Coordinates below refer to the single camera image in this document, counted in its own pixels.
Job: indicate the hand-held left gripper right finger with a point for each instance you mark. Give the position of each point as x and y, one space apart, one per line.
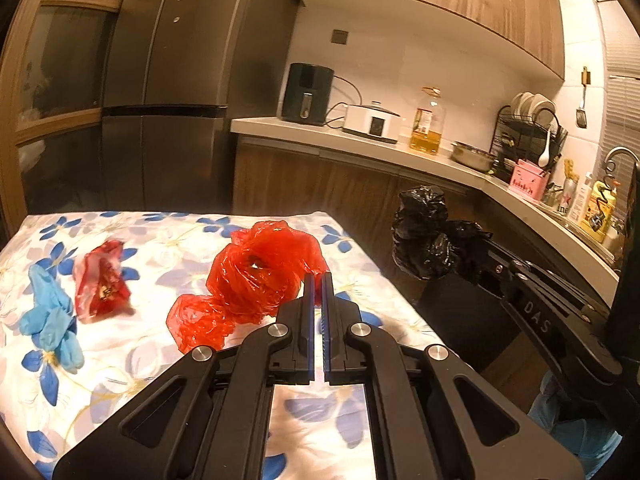
331 330

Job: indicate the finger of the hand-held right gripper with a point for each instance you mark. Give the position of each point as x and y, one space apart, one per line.
537 317
530 267

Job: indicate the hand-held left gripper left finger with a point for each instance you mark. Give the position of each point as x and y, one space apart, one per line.
306 330

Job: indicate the red translucent plastic bag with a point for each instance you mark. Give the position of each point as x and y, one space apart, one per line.
250 280

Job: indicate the black garbage bag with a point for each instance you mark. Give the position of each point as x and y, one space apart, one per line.
420 240

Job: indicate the drink can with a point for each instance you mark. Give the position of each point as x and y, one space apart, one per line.
565 202

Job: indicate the white bottle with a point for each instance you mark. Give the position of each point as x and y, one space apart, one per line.
580 200

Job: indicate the yellow bottle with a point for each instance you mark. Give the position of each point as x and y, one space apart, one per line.
597 215

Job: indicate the pink box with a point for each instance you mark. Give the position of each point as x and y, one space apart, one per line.
527 180

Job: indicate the person's blue clothing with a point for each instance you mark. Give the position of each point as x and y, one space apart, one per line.
542 410

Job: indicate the white spoon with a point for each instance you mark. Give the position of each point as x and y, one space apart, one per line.
546 152

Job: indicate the metal bowl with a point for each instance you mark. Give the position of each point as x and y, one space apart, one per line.
472 157

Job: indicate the black dish rack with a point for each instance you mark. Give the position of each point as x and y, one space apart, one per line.
510 135

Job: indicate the grey kitchen countertop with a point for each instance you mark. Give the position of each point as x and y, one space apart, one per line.
440 165

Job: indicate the wooden lower cabinet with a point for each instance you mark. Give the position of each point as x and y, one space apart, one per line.
300 185

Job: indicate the metal faucet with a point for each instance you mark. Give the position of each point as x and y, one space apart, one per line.
617 150

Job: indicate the hanging spatula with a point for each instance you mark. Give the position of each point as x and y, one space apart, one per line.
581 117

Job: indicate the white plates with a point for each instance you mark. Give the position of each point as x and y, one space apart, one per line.
532 107

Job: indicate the blue floral tablecloth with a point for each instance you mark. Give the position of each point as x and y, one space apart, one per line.
150 370

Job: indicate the cooking oil bottle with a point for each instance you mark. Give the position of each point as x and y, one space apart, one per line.
425 135

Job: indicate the window blind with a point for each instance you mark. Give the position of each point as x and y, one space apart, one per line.
622 110

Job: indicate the red and white wrapper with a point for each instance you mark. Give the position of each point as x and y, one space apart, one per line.
102 285

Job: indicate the white electric cooker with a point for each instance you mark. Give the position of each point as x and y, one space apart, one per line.
370 122

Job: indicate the black air fryer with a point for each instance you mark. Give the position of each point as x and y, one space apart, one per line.
305 85

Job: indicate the blue glove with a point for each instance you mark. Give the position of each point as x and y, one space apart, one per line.
50 320

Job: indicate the wooden upper cabinet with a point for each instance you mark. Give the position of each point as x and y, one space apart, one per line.
450 0

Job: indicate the dark steel refrigerator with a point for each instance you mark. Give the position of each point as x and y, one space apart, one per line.
190 60

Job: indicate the wooden glass door cabinet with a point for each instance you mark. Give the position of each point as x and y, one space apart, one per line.
75 4

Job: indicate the wall switch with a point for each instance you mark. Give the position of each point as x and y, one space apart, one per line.
340 36

